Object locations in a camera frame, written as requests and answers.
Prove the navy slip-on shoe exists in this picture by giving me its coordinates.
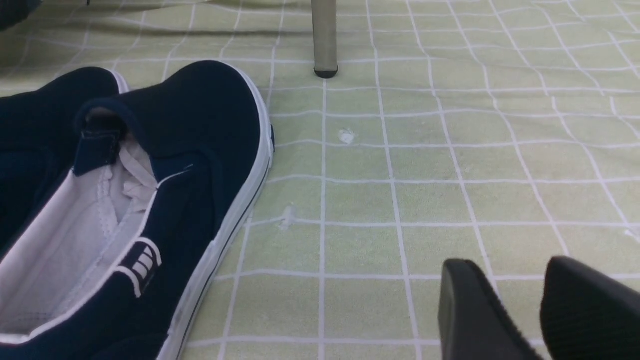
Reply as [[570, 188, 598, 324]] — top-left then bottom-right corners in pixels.
[[0, 67, 130, 255], [0, 60, 275, 360]]

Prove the navy slip-on shoe left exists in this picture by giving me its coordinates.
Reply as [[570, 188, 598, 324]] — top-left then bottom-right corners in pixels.
[[0, 67, 130, 255]]

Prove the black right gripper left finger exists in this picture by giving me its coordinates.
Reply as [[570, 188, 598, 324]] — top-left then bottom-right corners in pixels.
[[438, 259, 541, 360]]

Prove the stainless steel shoe rack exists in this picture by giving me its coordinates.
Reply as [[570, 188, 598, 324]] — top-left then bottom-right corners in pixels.
[[311, 0, 339, 79]]

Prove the navy slip-on shoe right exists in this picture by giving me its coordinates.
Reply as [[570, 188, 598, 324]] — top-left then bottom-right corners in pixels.
[[0, 60, 275, 360]]

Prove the green checked tablecloth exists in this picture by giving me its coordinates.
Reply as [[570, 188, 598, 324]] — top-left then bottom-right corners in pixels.
[[1, 0, 640, 360]]

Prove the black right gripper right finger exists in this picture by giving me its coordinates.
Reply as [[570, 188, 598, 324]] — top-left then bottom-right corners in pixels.
[[540, 256, 640, 360]]

